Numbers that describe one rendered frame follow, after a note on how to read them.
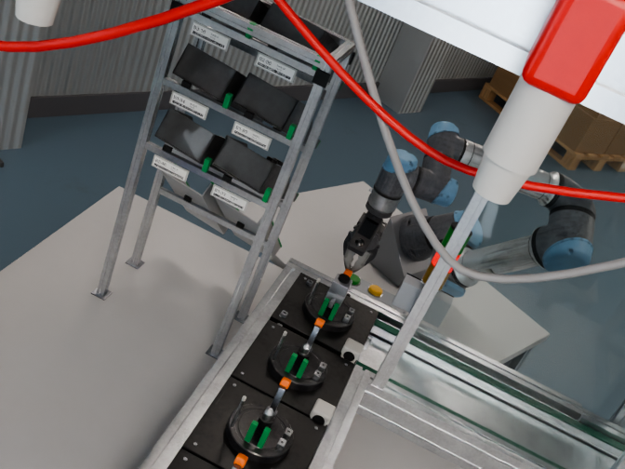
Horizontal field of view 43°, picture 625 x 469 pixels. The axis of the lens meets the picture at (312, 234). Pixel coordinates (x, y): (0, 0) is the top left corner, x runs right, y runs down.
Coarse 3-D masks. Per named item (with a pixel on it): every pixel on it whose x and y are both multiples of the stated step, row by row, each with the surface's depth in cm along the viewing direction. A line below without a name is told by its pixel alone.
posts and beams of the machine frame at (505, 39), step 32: (384, 0) 63; (416, 0) 63; (448, 0) 62; (480, 0) 61; (512, 0) 60; (544, 0) 60; (448, 32) 63; (480, 32) 62; (512, 32) 61; (512, 64) 62; (608, 64) 60; (608, 96) 61
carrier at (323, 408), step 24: (264, 336) 191; (288, 336) 194; (264, 360) 184; (288, 360) 184; (312, 360) 187; (336, 360) 193; (264, 384) 177; (312, 384) 180; (336, 384) 186; (312, 408) 175
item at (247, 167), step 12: (228, 144) 179; (240, 144) 178; (228, 156) 179; (240, 156) 178; (252, 156) 178; (228, 168) 179; (240, 168) 178; (252, 168) 178; (264, 168) 177; (276, 168) 179; (240, 180) 179; (252, 180) 177; (264, 180) 177; (276, 180) 183; (288, 180) 190; (264, 192) 180
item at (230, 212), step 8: (216, 200) 194; (224, 208) 197; (232, 208) 192; (224, 216) 205; (232, 216) 199; (240, 216) 193; (248, 224) 196; (256, 224) 190; (272, 224) 199; (256, 232) 198; (248, 240) 213; (272, 256) 214
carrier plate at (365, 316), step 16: (304, 288) 213; (320, 288) 215; (288, 304) 205; (352, 304) 215; (272, 320) 198; (288, 320) 199; (304, 320) 201; (368, 320) 211; (304, 336) 198; (320, 336) 198; (336, 336) 201; (352, 336) 203; (336, 352) 197
